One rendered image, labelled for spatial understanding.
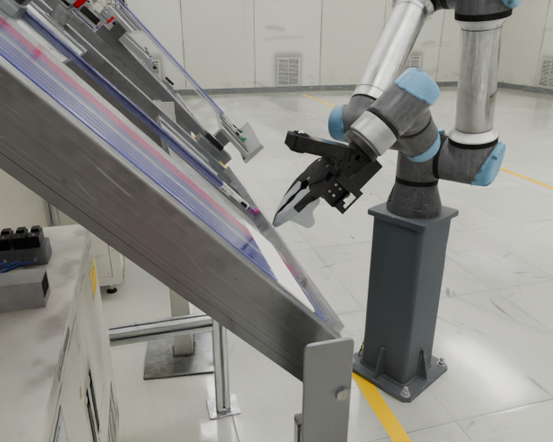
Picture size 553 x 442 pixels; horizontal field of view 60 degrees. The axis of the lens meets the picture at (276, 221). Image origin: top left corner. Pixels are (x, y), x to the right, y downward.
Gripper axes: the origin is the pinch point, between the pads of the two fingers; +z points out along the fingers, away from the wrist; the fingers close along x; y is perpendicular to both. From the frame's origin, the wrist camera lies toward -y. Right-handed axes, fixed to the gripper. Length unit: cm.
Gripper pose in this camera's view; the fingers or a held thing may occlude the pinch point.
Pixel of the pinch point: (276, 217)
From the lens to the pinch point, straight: 85.0
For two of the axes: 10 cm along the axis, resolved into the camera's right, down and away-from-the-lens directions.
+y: 6.7, 6.0, 4.4
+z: -6.9, 7.1, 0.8
